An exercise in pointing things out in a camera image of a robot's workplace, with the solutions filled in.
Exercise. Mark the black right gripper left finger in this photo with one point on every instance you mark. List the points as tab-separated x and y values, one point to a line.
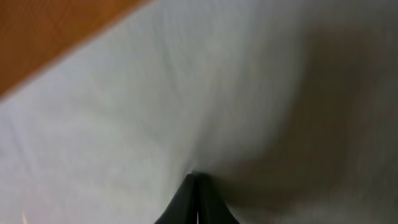
183	207

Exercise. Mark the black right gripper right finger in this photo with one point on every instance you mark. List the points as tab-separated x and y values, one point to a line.
212	209

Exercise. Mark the light blue printed t-shirt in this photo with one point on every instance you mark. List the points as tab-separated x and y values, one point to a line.
290	105

